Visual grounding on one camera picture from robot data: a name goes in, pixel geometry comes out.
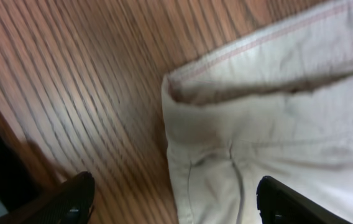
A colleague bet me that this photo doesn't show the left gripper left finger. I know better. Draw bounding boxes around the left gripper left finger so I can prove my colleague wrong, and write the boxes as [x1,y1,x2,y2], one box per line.
[0,172,95,224]

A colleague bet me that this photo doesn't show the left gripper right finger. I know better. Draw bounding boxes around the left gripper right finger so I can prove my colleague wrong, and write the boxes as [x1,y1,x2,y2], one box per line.
[256,175,350,224]

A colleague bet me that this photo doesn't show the beige khaki shorts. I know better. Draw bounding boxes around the beige khaki shorts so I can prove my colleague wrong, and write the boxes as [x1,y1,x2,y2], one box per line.
[162,1,353,223]

